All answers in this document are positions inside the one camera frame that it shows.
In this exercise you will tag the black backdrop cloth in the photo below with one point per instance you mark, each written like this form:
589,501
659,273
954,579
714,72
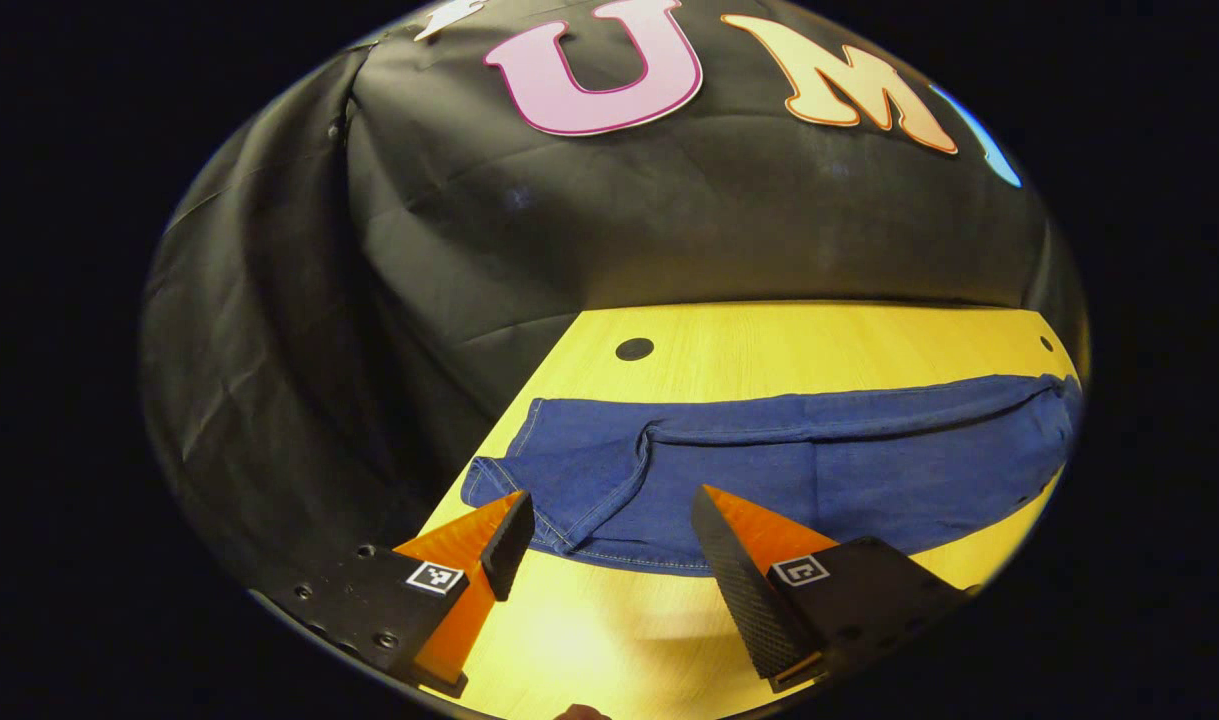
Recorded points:
419,250

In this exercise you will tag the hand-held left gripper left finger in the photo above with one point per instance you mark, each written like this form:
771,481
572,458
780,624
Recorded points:
514,540

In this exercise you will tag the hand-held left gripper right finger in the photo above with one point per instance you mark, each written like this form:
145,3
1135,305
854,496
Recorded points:
739,590

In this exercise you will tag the blue denim jeans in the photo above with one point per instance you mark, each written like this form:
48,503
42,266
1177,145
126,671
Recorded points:
819,470

